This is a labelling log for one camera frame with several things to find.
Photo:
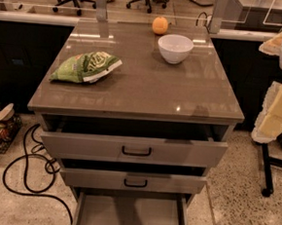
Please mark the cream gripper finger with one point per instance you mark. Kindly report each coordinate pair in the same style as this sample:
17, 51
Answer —
269, 122
273, 46

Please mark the green jalapeno chip bag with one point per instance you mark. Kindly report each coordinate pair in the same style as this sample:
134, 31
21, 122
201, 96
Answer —
86, 68

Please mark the grey drawer cabinet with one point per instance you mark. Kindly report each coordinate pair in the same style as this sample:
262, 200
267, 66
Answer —
144, 97

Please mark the open bottom drawer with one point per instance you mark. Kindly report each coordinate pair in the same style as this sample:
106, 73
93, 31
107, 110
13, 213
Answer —
109, 207

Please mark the black stand with wheel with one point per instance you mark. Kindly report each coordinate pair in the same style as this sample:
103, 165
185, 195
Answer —
268, 163

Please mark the white ceramic bowl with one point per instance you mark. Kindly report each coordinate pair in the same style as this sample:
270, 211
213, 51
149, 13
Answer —
175, 48

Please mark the orange fruit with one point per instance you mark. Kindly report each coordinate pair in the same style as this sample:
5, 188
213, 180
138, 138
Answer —
160, 25

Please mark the white bowl in basket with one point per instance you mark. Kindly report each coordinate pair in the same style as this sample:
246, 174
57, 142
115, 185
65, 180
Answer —
7, 112

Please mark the black wire basket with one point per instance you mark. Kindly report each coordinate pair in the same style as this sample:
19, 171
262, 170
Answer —
9, 133

